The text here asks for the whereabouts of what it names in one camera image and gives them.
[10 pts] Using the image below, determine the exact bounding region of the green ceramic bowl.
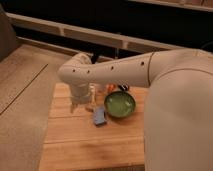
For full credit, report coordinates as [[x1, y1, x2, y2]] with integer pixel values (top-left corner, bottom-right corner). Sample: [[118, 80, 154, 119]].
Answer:
[[104, 91, 136, 118]]

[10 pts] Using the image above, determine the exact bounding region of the blue sponge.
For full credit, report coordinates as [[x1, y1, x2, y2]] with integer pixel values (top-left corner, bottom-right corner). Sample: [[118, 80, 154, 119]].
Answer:
[[93, 106, 106, 126]]

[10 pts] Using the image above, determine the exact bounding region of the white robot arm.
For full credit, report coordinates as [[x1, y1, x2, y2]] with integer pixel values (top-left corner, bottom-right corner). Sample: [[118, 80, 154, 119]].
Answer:
[[58, 49, 213, 171]]

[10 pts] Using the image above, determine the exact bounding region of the orange object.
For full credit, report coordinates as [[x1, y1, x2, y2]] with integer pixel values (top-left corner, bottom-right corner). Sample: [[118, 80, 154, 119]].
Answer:
[[106, 84, 116, 93]]

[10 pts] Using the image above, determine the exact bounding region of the black table leg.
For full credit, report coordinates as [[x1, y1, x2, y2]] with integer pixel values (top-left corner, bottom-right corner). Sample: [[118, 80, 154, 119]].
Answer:
[[91, 53, 100, 64]]

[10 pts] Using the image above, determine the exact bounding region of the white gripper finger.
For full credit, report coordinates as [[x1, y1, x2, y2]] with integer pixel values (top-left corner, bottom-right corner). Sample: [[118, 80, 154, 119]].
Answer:
[[70, 103, 78, 113]]

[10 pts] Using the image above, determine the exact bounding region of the wooden table board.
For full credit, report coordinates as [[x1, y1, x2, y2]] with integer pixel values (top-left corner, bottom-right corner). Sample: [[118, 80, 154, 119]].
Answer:
[[39, 83, 147, 171]]

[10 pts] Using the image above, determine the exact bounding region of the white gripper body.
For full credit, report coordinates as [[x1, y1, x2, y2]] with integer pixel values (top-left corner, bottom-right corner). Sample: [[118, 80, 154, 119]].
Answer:
[[69, 84, 91, 104]]

